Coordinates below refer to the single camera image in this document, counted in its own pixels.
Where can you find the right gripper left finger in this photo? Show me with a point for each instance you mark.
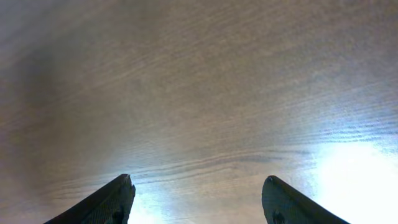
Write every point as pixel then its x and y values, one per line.
pixel 111 204

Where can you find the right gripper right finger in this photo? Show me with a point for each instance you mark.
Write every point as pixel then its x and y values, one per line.
pixel 283 204

